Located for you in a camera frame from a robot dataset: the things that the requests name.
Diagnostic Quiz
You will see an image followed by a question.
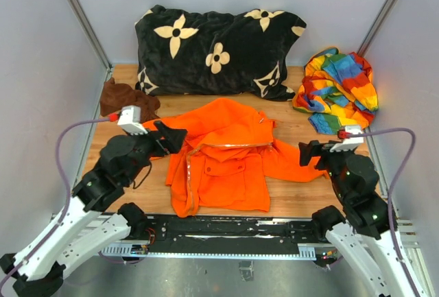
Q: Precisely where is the orange zip jacket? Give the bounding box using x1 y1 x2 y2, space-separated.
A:
161 98 324 217

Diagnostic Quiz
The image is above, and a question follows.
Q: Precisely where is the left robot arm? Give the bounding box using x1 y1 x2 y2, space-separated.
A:
1 121 187 296

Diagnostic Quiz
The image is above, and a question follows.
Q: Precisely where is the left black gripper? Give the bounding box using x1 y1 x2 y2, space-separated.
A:
123 119 187 185

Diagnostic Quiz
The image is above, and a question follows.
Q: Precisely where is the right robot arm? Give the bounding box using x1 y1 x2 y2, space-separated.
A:
299 141 426 296

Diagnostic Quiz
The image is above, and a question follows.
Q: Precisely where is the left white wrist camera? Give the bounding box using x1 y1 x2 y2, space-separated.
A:
108 105 148 136

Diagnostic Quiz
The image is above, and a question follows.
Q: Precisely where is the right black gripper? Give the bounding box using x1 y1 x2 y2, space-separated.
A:
299 139 354 200

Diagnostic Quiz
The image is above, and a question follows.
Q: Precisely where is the black floral pillow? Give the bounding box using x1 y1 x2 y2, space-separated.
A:
134 5 307 102

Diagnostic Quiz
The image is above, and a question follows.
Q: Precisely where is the brown cloth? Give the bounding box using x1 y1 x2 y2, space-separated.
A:
99 78 161 123

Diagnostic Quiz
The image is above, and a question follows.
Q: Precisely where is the white slotted cable duct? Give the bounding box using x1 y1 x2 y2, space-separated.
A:
102 239 316 261

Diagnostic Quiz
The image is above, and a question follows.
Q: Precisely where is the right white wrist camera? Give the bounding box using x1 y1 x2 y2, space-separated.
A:
329 125 364 152

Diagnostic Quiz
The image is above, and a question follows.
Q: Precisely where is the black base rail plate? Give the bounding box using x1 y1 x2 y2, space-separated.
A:
141 215 327 246

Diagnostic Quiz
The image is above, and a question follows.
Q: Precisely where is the rainbow striped cloth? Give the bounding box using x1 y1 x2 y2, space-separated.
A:
292 47 379 135

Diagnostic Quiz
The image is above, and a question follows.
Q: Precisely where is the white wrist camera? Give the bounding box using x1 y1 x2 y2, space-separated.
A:
108 105 148 136
329 125 364 152

